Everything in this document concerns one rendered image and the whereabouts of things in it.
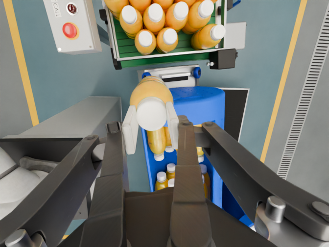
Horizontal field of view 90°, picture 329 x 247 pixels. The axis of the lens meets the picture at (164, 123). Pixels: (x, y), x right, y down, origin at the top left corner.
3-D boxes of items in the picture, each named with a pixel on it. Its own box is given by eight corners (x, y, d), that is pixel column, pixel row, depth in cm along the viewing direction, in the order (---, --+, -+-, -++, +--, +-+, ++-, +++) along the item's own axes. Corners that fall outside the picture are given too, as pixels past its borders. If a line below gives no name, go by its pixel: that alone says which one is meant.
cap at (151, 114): (150, 91, 21) (150, 93, 19) (172, 111, 22) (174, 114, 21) (130, 113, 22) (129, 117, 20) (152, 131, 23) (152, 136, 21)
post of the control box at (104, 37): (120, 52, 147) (75, 27, 53) (119, 47, 146) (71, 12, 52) (124, 51, 147) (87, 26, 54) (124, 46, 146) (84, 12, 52)
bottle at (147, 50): (132, 45, 66) (128, 38, 48) (145, 32, 65) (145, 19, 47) (145, 59, 68) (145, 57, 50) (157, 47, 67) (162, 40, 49)
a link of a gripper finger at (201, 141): (181, 135, 13) (218, 131, 13) (174, 115, 18) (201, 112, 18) (182, 151, 14) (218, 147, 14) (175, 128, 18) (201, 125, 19)
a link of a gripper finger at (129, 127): (134, 154, 15) (127, 155, 15) (138, 126, 22) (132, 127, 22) (129, 124, 14) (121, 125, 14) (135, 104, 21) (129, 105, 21)
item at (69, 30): (66, 38, 45) (64, 38, 44) (62, 24, 44) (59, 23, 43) (79, 37, 46) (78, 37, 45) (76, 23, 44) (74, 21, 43)
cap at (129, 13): (136, 23, 47) (136, 22, 46) (123, 23, 47) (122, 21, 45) (136, 8, 46) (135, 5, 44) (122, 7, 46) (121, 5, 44)
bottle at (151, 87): (150, 68, 38) (149, 73, 20) (172, 89, 40) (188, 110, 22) (130, 92, 39) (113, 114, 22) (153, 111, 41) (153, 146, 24)
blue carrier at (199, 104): (158, 243, 95) (168, 310, 69) (135, 91, 66) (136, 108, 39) (205, 231, 99) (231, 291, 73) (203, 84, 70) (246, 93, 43)
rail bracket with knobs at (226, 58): (203, 69, 72) (213, 70, 62) (203, 51, 69) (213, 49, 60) (225, 67, 73) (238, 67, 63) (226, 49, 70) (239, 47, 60)
